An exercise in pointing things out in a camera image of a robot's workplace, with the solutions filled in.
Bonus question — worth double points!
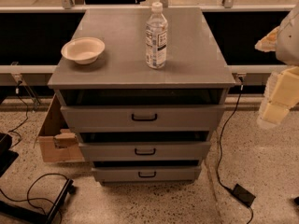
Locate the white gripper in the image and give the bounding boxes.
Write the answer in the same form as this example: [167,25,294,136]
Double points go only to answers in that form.
[257,66,299,129]

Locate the grey drawer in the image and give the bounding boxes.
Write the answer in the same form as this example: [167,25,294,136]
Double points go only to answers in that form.
[79,142,210,161]
[61,105,224,133]
[92,166,201,183]

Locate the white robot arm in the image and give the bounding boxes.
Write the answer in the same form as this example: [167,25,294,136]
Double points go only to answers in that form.
[255,5,299,129]

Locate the grey top drawer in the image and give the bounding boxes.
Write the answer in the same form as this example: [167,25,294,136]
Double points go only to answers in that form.
[61,105,224,133]

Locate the grey drawer cabinet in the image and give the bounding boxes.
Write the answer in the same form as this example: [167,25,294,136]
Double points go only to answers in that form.
[47,7,236,183]

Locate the grey bottom drawer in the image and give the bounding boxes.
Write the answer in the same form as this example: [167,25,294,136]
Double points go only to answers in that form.
[92,166,201,183]

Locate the black power adapter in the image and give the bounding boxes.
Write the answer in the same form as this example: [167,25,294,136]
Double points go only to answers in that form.
[232,184,256,207]

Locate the clear plastic water bottle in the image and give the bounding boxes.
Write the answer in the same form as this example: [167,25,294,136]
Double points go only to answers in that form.
[146,2,168,69]

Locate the white bowl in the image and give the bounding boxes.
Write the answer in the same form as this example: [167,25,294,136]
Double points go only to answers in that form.
[61,37,106,64]

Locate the brown cardboard box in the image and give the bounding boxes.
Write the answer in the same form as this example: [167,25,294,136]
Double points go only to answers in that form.
[37,96,84,162]

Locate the black stand base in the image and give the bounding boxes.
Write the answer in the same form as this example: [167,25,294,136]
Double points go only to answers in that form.
[0,178,76,224]

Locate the black power cable right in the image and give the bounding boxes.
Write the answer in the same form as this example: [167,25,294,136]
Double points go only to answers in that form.
[216,77,254,224]

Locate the black wall cable left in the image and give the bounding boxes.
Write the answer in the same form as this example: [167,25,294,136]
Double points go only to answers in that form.
[7,79,30,147]

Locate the black cable left floor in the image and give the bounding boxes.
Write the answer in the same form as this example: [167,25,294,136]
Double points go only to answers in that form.
[0,173,70,224]

